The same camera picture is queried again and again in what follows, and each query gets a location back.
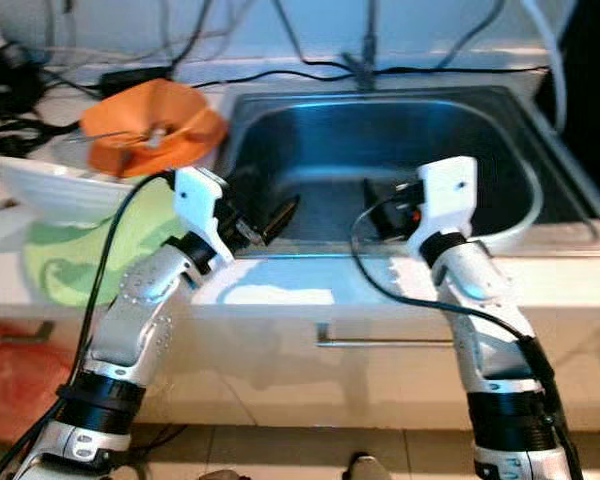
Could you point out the black power adapter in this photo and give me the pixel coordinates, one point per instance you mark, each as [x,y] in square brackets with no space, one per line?
[135,78]

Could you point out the red plastic bag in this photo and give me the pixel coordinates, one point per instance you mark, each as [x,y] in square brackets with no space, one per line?
[20,385]

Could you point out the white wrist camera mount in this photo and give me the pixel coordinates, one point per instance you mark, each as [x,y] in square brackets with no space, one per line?
[440,195]
[200,200]

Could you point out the metal spoon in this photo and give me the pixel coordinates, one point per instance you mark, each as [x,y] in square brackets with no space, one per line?
[115,135]

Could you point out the black charger block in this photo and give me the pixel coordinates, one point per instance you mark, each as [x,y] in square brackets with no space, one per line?
[5,70]

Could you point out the stainless steel sink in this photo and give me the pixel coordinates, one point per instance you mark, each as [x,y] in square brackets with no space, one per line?
[380,150]

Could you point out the orange bowl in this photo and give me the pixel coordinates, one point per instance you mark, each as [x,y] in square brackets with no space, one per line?
[155,120]

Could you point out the white kitchen cabinet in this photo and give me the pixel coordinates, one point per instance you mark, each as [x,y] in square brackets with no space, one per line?
[290,380]

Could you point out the white bowl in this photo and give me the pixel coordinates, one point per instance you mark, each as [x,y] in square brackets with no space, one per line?
[60,190]

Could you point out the black appliance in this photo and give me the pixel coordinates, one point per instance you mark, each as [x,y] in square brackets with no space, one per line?
[595,80]

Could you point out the orange plate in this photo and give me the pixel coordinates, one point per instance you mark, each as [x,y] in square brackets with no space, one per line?
[205,145]

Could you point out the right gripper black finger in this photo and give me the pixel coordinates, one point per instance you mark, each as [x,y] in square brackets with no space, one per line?
[375,195]

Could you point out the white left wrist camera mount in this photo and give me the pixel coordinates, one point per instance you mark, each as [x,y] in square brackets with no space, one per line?
[200,200]

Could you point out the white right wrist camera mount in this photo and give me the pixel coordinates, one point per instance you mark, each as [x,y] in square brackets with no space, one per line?
[440,195]

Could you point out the green plate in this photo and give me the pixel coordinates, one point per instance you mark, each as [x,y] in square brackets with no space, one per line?
[80,265]

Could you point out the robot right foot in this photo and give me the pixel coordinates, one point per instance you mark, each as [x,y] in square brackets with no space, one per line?
[365,468]

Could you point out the metal faucet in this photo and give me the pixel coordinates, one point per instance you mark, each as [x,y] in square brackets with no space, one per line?
[365,50]

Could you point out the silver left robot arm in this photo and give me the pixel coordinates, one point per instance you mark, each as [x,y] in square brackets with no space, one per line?
[140,310]

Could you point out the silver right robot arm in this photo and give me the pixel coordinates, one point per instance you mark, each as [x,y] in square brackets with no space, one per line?
[480,290]

